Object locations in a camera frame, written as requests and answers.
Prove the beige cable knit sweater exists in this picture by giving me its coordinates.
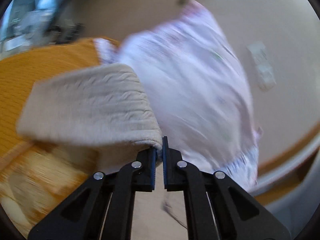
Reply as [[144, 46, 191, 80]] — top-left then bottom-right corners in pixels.
[[16, 63, 163, 153]]

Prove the wooden headboard shelf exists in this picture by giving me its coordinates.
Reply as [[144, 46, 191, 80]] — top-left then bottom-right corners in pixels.
[[252, 123, 319, 205]]

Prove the yellow orange patterned bedspread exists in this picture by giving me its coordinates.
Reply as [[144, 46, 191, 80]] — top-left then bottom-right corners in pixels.
[[0, 37, 121, 238]]

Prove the floral pillow blue side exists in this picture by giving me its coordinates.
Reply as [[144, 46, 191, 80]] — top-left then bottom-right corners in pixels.
[[94, 0, 259, 190]]

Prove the white air conditioner unit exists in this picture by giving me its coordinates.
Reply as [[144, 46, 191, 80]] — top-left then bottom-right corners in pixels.
[[247, 41, 276, 92]]

